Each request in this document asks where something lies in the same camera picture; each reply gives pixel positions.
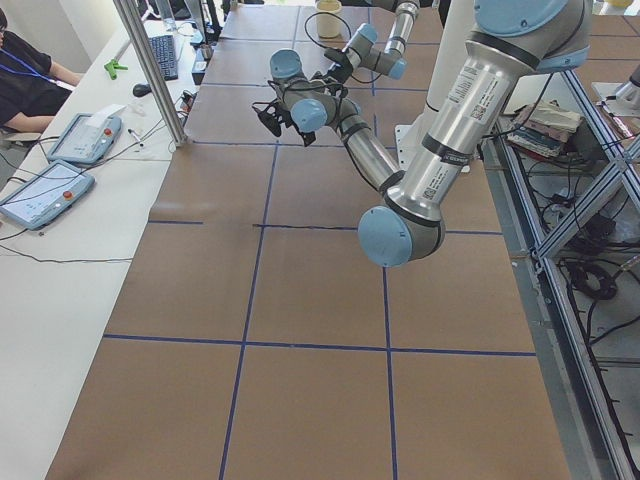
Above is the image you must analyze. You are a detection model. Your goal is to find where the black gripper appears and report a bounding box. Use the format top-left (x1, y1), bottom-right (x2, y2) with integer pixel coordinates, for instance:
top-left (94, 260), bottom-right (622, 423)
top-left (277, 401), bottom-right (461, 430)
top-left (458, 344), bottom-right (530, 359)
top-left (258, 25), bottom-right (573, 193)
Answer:
top-left (312, 47), bottom-right (352, 85)
top-left (272, 100), bottom-right (316, 147)

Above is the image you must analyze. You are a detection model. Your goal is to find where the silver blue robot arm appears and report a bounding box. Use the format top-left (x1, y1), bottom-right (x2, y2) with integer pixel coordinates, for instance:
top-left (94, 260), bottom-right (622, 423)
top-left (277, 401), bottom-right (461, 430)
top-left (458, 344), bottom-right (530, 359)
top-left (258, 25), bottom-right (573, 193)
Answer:
top-left (269, 1), bottom-right (592, 267)
top-left (312, 1), bottom-right (420, 84)

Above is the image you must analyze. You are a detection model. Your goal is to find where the cream cylindrical container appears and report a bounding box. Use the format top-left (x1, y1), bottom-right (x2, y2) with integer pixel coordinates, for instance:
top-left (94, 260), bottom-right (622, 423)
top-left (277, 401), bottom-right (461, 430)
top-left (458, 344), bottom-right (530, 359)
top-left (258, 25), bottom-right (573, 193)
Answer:
top-left (315, 0), bottom-right (342, 39)

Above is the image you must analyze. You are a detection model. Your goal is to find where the black computer keyboard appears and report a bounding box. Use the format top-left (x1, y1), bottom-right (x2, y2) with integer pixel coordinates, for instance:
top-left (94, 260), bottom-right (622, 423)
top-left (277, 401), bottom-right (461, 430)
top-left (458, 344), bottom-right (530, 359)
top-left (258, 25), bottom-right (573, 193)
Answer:
top-left (149, 35), bottom-right (179, 80)

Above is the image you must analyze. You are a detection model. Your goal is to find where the black computer mouse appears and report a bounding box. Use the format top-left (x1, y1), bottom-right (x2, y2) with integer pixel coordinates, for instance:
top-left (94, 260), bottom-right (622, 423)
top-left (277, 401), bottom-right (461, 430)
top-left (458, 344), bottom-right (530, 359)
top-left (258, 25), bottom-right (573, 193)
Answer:
top-left (132, 83), bottom-right (151, 98)

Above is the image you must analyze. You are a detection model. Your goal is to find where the black marker pen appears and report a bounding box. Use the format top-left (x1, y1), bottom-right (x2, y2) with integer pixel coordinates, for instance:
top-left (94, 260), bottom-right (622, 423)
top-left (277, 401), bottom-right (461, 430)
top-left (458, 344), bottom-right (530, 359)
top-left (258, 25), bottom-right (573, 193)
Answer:
top-left (127, 128), bottom-right (144, 148)

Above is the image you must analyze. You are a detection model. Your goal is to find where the stack of folded cloths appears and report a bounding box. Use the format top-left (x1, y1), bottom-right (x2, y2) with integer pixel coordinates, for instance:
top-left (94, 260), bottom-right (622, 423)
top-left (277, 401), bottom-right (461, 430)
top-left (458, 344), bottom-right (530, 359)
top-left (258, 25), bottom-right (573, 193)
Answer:
top-left (506, 102), bottom-right (583, 158)

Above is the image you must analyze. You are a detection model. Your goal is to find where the green plastic clamp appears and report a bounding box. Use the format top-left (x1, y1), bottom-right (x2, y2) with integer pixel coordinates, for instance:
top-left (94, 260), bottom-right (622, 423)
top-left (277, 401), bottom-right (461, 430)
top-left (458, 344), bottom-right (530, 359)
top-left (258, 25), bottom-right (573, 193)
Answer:
top-left (104, 58), bottom-right (128, 80)

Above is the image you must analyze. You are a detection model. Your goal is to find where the upper teach pendant tablet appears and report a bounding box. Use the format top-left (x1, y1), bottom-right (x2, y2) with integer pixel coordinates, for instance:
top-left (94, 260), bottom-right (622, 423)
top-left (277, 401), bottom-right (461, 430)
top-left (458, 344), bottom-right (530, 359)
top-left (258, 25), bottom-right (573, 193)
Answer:
top-left (46, 113), bottom-right (122, 167)

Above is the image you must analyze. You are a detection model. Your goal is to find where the teach pendant tablet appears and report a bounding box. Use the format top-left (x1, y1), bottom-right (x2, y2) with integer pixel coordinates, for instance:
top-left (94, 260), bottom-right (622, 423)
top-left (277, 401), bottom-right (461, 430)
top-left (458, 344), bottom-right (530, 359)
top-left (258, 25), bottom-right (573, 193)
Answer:
top-left (1, 160), bottom-right (95, 230)
top-left (46, 113), bottom-right (122, 167)

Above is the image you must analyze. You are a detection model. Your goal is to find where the lower teach pendant tablet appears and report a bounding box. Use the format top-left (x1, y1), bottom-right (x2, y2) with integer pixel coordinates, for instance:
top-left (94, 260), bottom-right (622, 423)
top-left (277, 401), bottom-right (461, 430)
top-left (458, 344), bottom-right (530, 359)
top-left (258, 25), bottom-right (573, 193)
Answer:
top-left (1, 160), bottom-right (95, 230)

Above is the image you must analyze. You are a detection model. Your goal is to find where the seated person in black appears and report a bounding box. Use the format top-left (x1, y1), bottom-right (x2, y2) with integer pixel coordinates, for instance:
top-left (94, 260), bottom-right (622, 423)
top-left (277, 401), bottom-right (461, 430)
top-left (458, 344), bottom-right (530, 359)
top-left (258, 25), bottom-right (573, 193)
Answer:
top-left (1, 14), bottom-right (83, 133)

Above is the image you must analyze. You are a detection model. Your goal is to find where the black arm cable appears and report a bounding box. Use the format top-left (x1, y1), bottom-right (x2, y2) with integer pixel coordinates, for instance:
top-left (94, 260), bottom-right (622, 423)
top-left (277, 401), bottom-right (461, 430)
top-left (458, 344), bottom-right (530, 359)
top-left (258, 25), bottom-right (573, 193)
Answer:
top-left (303, 11), bottom-right (381, 85)
top-left (251, 74), bottom-right (381, 151)

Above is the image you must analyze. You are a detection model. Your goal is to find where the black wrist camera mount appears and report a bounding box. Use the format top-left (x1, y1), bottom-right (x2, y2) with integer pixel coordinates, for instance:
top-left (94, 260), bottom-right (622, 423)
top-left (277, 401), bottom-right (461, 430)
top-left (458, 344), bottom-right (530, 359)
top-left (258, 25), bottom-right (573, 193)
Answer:
top-left (251, 99), bottom-right (285, 138)

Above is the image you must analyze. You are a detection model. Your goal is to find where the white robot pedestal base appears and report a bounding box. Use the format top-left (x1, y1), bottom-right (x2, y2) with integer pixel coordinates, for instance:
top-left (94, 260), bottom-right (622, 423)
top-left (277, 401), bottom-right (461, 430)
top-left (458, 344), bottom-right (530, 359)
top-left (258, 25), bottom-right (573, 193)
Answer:
top-left (394, 0), bottom-right (475, 170)

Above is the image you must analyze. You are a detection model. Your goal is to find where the aluminium frame post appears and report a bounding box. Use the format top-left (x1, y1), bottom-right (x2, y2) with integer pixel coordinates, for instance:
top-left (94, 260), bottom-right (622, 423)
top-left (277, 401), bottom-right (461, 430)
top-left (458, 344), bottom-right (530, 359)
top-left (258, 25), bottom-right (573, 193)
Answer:
top-left (113, 0), bottom-right (187, 147)

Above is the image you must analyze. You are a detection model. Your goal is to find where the black cable bundle on floor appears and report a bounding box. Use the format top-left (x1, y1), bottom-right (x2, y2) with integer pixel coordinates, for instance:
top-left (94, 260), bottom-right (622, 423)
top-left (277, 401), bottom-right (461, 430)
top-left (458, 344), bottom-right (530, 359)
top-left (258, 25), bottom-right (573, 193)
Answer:
top-left (559, 257), bottom-right (619, 301)

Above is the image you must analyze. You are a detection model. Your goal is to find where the aluminium frame rail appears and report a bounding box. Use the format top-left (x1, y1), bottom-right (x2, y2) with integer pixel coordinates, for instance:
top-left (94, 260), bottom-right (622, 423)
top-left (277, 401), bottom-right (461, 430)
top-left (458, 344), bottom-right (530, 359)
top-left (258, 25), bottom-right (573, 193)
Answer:
top-left (483, 72), bottom-right (639, 479)

